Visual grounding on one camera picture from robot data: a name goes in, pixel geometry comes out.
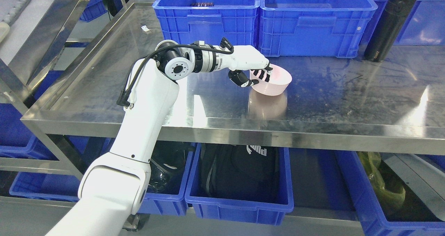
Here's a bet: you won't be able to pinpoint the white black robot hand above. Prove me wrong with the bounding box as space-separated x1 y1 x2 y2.
214 45 273 88

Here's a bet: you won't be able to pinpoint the pink plastic bowl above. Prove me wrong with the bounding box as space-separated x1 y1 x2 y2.
250 64 292 96

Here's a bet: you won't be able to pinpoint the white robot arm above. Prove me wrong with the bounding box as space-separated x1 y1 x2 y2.
47 38 234 236

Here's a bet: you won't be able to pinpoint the steel shelf rack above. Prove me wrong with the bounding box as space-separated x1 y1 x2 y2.
1 0 91 179

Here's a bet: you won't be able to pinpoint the blue crate on table right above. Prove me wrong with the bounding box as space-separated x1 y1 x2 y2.
257 0 377 58

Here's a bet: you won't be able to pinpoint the blue crate on table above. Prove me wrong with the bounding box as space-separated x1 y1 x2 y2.
153 0 260 47
257 0 377 58

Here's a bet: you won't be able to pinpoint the blue crate on table left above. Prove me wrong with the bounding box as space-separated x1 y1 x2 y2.
153 0 260 47

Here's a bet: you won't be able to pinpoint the black bag with white logo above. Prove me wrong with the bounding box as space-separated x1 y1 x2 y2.
199 144 280 203

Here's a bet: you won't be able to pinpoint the stainless steel table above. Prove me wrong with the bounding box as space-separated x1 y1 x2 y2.
22 0 445 155

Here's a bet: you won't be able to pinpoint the black helmet with visor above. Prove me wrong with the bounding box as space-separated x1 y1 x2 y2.
148 140 190 195

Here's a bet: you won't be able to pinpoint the blue bin with black bag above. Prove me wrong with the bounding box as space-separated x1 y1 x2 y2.
185 144 294 225

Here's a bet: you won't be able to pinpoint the black thermos bottle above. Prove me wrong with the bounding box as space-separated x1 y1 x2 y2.
364 0 417 62

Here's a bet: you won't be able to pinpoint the blue bin with helmet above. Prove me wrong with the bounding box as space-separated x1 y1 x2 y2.
138 142 197 217

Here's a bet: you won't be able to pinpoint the blue crate far right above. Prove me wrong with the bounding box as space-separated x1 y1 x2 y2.
360 0 445 46

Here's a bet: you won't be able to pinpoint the yellow-green plastic bag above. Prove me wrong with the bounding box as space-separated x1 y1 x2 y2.
357 152 406 215

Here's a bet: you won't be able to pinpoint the blue bin lower right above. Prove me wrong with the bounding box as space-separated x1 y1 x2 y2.
335 150 445 236

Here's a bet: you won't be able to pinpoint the blue bin lower left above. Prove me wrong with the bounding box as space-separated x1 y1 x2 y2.
0 69 66 160

